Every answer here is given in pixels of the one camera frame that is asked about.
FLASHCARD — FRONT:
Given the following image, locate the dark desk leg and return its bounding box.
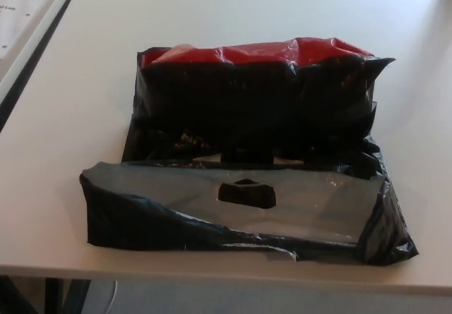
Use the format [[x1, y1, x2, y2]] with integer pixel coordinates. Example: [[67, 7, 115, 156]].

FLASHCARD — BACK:
[[0, 274, 91, 314]]

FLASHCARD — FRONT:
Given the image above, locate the thin white cable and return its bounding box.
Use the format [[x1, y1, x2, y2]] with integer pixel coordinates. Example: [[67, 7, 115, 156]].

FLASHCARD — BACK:
[[107, 279, 119, 314]]

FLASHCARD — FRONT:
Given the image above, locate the white adjacent desk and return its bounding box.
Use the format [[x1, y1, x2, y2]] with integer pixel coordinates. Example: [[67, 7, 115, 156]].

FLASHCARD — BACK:
[[0, 0, 81, 98]]

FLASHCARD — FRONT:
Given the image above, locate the white perforated sheet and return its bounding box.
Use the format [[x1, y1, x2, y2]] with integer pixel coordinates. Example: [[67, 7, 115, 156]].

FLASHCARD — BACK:
[[0, 0, 65, 62]]

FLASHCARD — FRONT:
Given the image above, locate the black and red plastic bag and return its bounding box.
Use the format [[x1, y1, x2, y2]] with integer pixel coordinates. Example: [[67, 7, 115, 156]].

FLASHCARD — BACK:
[[78, 36, 420, 262]]

